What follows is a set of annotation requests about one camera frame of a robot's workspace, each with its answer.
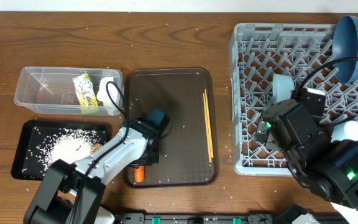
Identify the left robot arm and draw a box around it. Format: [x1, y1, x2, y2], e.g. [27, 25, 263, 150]
[23, 109, 170, 223]

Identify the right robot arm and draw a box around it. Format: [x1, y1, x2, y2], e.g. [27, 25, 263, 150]
[261, 98, 358, 223]

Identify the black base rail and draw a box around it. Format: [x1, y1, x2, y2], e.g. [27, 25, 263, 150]
[113, 212, 352, 224]

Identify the brown food scrap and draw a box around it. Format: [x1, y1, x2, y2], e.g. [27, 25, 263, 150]
[90, 143, 103, 153]

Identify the light blue rice bowl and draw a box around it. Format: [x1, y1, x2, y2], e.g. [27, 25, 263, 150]
[272, 73, 295, 103]

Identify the grey dishwasher rack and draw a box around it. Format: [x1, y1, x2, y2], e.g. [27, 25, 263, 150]
[229, 23, 358, 177]

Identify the clear plastic bin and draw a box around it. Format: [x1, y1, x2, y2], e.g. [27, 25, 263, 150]
[14, 67, 123, 116]

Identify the wooden chopstick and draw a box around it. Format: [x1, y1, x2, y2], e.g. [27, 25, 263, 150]
[203, 90, 213, 163]
[204, 90, 214, 162]

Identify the white napkin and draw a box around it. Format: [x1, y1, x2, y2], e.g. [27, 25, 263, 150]
[96, 77, 119, 107]

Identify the green yellow snack wrapper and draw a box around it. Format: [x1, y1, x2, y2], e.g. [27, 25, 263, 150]
[73, 73, 98, 114]

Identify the pile of white rice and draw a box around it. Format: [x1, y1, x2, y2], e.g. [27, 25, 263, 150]
[21, 127, 108, 178]

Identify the orange carrot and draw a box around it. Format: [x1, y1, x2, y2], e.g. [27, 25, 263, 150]
[134, 166, 145, 182]

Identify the brown serving tray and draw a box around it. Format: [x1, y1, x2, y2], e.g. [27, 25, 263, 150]
[125, 68, 219, 189]

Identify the black plastic tray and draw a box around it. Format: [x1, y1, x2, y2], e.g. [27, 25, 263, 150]
[11, 120, 111, 181]

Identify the light blue cup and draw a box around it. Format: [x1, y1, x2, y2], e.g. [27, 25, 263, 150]
[331, 121, 358, 142]

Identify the blue plate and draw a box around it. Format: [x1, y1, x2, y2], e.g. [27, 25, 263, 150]
[332, 16, 358, 83]

